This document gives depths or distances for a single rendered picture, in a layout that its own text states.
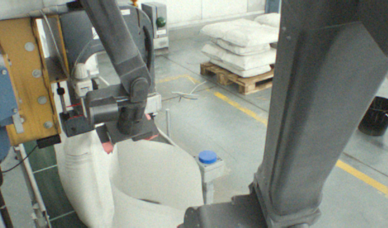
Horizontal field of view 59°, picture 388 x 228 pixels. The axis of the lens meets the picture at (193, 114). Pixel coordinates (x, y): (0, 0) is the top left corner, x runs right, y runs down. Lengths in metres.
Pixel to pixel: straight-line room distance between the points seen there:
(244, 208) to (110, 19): 0.39
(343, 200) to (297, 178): 2.12
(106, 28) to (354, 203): 2.05
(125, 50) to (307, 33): 0.52
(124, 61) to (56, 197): 1.26
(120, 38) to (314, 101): 0.50
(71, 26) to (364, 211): 1.99
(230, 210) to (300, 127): 0.24
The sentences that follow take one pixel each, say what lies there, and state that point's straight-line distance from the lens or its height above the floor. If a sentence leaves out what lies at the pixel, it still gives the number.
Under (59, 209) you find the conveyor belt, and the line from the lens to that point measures 1.76.
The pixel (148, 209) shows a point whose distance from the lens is 0.71.
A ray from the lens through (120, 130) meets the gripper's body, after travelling 0.81.
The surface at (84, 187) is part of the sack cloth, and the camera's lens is 1.44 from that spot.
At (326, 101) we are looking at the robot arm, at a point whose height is 1.41.
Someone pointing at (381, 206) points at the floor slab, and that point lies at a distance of 2.47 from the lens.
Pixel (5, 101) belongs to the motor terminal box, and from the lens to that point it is 0.68.
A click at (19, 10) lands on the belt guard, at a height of 1.37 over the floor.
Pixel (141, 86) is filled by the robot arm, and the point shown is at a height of 1.23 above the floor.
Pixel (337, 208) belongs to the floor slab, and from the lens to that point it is 2.35.
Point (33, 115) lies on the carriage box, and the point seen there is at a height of 1.10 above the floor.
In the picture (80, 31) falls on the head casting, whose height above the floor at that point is 1.29.
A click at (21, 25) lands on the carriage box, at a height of 1.32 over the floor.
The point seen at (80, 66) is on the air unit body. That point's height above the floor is 1.22.
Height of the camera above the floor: 1.49
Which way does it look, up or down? 27 degrees down
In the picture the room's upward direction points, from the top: 1 degrees counter-clockwise
